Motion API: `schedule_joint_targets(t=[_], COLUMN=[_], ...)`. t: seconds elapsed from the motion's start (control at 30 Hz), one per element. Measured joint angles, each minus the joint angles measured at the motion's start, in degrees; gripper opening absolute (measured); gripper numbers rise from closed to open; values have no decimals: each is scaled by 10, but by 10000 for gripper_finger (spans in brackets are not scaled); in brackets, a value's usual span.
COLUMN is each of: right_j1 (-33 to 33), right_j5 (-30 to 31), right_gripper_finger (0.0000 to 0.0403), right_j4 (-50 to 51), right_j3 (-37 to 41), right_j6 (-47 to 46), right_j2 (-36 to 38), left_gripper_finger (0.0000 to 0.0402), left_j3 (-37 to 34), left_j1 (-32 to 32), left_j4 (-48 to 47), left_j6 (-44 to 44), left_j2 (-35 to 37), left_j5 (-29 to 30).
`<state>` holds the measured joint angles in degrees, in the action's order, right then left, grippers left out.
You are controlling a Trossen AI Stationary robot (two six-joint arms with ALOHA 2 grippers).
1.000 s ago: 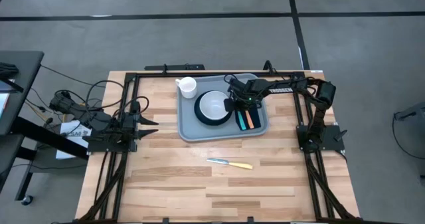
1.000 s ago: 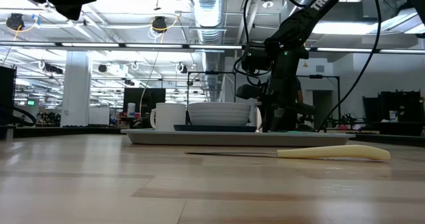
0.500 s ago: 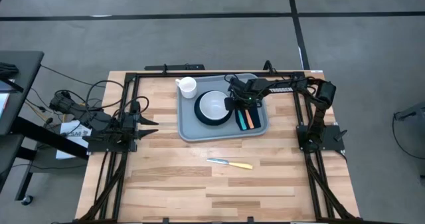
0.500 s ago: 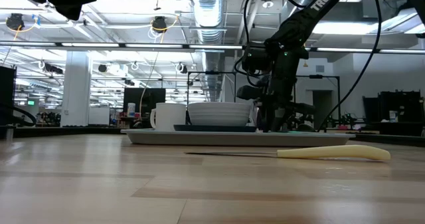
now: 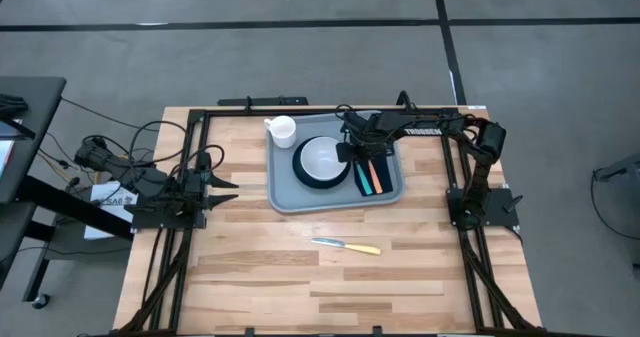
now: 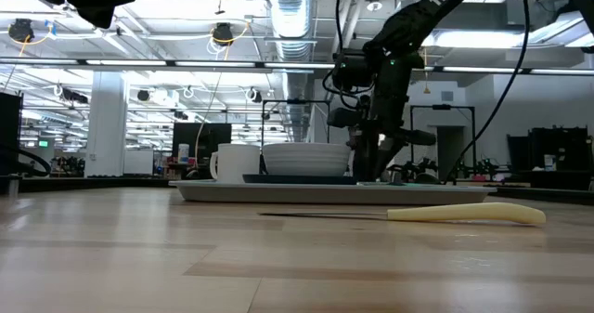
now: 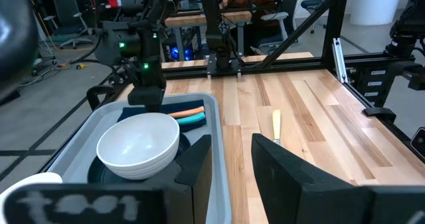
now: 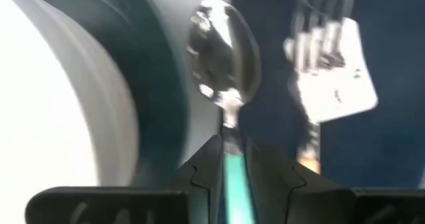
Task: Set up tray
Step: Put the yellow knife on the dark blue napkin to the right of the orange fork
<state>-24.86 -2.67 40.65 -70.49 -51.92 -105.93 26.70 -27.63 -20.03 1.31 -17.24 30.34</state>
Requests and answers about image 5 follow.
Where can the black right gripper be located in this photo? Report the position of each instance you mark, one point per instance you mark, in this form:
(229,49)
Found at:
(367,134)

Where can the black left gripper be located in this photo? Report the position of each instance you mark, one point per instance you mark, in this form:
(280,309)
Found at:
(192,192)

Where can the grey plastic tray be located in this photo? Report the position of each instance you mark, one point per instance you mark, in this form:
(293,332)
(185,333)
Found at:
(330,202)

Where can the dark teal plate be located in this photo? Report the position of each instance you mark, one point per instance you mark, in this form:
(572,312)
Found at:
(320,183)

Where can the white paper sheet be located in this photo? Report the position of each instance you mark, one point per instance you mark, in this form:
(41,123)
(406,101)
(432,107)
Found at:
(105,227)

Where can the black power bar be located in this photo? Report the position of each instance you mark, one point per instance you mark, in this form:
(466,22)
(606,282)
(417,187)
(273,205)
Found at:
(265,101)

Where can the black desk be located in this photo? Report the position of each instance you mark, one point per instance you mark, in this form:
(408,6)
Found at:
(30,127)

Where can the white ceramic bowl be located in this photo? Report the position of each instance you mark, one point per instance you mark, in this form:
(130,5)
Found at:
(320,158)

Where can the navy cloth napkin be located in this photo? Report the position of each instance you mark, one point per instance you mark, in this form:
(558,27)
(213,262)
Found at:
(388,179)

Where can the black item on desk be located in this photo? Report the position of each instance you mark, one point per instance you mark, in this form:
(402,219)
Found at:
(12,106)

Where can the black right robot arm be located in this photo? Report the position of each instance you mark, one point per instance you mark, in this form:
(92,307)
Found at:
(480,177)

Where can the white ceramic mug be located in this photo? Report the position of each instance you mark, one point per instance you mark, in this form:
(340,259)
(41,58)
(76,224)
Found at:
(283,131)

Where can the grey stand leg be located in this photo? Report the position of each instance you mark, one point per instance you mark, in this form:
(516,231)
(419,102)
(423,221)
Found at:
(625,167)

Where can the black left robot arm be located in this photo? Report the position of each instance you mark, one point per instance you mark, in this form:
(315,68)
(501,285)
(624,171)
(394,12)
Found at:
(145,182)

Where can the black caster wheel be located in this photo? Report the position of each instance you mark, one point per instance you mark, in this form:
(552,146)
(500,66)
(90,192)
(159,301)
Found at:
(41,301)

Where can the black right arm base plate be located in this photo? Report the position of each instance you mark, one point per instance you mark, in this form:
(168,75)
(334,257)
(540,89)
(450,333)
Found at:
(500,217)

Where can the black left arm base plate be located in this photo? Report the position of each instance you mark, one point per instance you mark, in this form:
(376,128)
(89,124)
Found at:
(150,221)

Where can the black aluminium table frame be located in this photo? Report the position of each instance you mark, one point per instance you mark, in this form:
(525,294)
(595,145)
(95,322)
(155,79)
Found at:
(225,111)

